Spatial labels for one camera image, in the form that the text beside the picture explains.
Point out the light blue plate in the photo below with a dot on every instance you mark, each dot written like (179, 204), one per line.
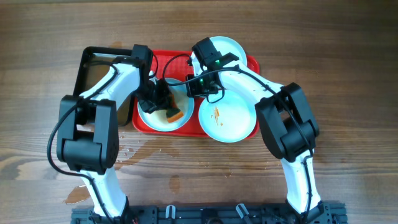
(157, 120)
(227, 117)
(226, 46)

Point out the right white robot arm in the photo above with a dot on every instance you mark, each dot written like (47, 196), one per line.
(286, 122)

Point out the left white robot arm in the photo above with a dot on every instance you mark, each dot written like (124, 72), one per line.
(85, 141)

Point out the red plastic tray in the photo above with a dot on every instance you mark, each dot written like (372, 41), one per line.
(189, 125)

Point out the black water tray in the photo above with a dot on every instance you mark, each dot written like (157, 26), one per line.
(88, 76)

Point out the orange green sponge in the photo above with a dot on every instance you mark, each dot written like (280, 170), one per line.
(173, 112)

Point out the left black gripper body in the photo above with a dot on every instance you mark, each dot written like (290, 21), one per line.
(152, 96)

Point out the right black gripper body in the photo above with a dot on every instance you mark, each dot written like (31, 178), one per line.
(199, 86)

